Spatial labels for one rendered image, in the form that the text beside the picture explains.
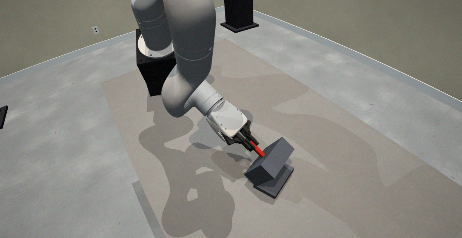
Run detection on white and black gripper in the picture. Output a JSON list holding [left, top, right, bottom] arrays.
[[206, 100, 259, 152]]

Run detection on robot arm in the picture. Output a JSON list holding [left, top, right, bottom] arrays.
[[131, 0, 223, 118]]

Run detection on red rectangular peg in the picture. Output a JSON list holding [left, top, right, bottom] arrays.
[[250, 141, 265, 158]]

